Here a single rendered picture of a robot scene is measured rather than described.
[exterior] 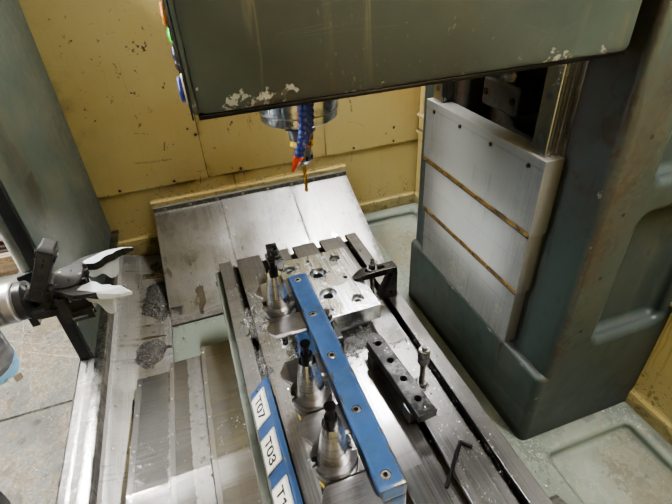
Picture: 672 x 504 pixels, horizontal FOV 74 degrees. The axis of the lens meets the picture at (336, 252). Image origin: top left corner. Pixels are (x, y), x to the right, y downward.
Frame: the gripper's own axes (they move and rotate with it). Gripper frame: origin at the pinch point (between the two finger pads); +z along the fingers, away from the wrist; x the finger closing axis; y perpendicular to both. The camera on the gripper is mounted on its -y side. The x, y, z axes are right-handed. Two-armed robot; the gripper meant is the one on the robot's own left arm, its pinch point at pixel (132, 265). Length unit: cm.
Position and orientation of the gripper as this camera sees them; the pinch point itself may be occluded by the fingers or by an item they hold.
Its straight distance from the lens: 93.8
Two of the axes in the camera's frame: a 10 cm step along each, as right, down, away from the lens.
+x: 3.4, 5.3, -7.8
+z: 9.4, -2.3, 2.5
